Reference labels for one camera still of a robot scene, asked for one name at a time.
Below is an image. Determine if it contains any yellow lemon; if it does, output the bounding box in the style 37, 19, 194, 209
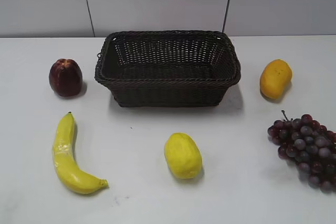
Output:
164, 133, 203, 179

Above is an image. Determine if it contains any black wicker basket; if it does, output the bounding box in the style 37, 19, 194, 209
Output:
95, 30, 241, 108

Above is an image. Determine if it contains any dark red apple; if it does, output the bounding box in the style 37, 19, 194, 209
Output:
49, 59, 82, 97

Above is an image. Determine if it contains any orange yellow mango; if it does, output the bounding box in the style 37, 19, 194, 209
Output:
259, 59, 292, 100

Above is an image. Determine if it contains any yellow banana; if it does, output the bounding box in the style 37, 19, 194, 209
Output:
52, 112, 109, 195

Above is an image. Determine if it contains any purple grape bunch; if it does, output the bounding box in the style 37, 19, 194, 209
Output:
267, 110, 335, 194

